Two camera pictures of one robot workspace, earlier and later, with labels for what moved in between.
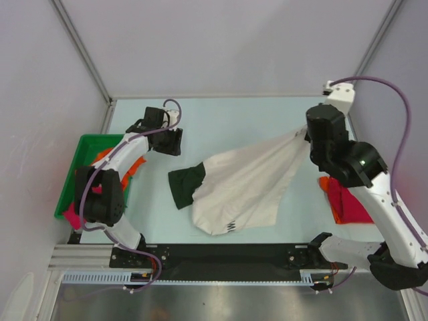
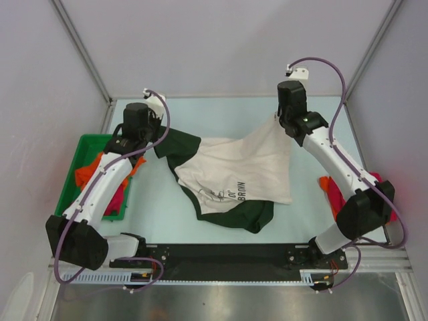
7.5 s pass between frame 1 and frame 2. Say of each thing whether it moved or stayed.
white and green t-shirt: moved
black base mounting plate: stayed
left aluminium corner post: stayed
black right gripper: moved
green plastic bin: stayed
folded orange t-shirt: stayed
